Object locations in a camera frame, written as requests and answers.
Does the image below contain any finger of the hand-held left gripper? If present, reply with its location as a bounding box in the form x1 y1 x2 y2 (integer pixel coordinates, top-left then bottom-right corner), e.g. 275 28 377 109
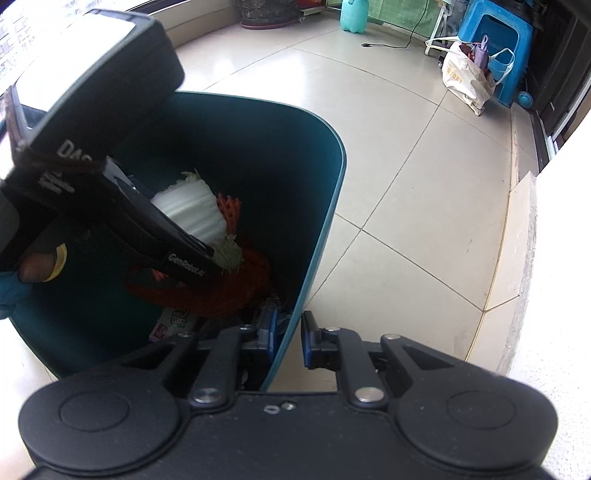
92 185 208 280
108 157 216 259

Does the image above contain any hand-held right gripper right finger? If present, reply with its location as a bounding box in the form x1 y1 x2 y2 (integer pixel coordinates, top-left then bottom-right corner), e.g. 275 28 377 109
301 311 467 409

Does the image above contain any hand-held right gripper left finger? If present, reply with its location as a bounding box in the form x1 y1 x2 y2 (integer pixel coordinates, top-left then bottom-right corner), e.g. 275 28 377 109
115 308 278 407

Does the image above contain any purple and white packet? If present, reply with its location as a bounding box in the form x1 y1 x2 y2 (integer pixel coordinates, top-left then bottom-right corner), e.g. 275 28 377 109
148 307 199 342

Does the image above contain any red plastic bag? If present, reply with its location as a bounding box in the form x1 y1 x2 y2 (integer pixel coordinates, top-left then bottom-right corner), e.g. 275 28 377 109
126 235 273 319

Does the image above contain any red foam fruit net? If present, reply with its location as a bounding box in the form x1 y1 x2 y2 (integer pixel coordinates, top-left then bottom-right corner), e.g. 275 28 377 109
217 194 243 234

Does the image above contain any teal plastic trash bin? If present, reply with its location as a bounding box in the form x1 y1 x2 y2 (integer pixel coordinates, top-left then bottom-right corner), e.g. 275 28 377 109
9 91 348 393

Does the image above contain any person's left hand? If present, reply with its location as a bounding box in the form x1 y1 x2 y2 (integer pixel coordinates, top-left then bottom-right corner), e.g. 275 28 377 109
19 240 70 284

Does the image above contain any dark ceramic plant pot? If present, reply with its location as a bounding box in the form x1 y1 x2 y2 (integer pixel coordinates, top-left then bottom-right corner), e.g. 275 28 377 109
235 0 301 29

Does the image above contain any teal spray bottle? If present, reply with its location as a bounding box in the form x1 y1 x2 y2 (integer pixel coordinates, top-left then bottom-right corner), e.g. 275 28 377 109
340 0 370 34

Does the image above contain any white tote bag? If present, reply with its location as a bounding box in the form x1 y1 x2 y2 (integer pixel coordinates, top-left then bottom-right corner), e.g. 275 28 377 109
425 39 492 116

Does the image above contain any purple bag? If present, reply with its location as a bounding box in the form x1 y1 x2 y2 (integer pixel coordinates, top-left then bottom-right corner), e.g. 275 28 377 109
471 34 491 70

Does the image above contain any light blue bag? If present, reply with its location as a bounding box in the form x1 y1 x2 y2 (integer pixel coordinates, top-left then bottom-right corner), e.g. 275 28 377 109
487 47 515 100

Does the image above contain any blue plastic stool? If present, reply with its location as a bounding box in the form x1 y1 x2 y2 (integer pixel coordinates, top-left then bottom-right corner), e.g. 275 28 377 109
457 0 536 107

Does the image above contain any black power cable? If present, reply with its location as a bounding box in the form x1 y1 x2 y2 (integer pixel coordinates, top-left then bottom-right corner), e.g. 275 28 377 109
362 0 430 49

